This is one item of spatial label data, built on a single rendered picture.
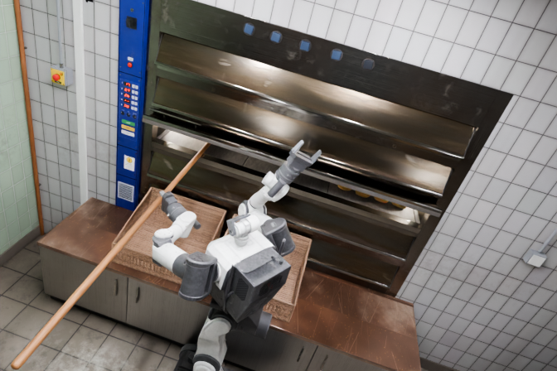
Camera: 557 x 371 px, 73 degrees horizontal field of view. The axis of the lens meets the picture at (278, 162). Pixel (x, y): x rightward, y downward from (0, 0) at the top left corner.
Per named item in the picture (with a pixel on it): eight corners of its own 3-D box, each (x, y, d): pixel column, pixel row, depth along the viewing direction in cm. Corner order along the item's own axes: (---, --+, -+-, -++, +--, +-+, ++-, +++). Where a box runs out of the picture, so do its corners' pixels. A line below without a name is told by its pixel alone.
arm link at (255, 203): (273, 187, 186) (254, 202, 200) (254, 186, 181) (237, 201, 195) (276, 207, 181) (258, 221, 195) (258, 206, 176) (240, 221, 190)
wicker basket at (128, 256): (148, 215, 271) (151, 185, 257) (221, 239, 268) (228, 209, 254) (109, 262, 229) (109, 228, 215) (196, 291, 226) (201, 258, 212)
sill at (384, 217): (155, 142, 251) (156, 137, 249) (417, 228, 237) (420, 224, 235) (151, 146, 245) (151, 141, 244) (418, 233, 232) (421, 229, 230)
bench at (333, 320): (94, 250, 305) (94, 194, 276) (382, 352, 287) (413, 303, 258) (42, 304, 256) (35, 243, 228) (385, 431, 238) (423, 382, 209)
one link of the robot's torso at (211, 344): (225, 352, 202) (248, 297, 178) (214, 383, 186) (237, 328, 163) (199, 341, 202) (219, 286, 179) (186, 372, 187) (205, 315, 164)
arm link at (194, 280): (187, 280, 149) (208, 295, 140) (168, 283, 142) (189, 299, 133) (194, 252, 148) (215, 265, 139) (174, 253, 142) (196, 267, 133)
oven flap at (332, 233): (149, 174, 256) (156, 147, 252) (404, 259, 242) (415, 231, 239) (146, 175, 252) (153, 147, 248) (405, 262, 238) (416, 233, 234)
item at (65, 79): (59, 79, 237) (58, 64, 232) (73, 84, 236) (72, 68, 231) (50, 82, 231) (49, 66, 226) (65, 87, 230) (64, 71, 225)
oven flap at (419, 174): (154, 105, 230) (162, 73, 227) (439, 196, 216) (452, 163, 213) (151, 105, 225) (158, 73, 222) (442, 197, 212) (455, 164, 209)
